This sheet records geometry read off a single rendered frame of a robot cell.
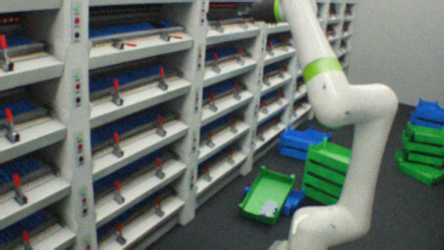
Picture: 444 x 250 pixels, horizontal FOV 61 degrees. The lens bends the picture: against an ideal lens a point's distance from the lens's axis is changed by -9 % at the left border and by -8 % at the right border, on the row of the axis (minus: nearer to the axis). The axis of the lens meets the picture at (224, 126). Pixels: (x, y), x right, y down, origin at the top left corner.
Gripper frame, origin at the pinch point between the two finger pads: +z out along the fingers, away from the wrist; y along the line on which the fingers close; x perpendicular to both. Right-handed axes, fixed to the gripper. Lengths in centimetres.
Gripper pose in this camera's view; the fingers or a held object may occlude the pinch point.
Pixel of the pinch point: (216, 15)
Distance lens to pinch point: 160.6
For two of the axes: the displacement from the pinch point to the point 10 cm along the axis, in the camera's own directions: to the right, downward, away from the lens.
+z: -8.7, -0.6, 4.8
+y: -4.8, 2.7, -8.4
